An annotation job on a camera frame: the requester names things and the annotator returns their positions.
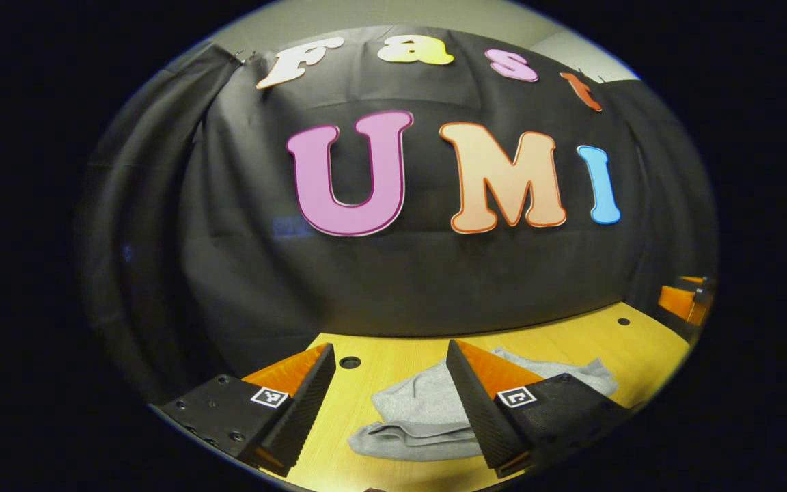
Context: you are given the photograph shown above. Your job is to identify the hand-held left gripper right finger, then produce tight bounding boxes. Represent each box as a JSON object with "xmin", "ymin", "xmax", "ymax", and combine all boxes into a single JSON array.
[{"xmin": 445, "ymin": 339, "xmax": 633, "ymax": 478}]

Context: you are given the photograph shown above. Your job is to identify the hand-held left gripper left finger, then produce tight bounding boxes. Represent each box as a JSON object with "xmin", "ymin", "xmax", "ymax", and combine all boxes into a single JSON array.
[{"xmin": 154, "ymin": 342, "xmax": 337, "ymax": 478}]

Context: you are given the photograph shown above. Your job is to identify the grey sweatshirt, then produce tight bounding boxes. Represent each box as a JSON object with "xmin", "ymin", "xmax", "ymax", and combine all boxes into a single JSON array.
[{"xmin": 347, "ymin": 346, "xmax": 618, "ymax": 462}]

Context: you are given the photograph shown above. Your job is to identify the black backdrop cloth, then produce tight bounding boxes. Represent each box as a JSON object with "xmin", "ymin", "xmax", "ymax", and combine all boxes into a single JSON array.
[{"xmin": 76, "ymin": 26, "xmax": 719, "ymax": 404}]

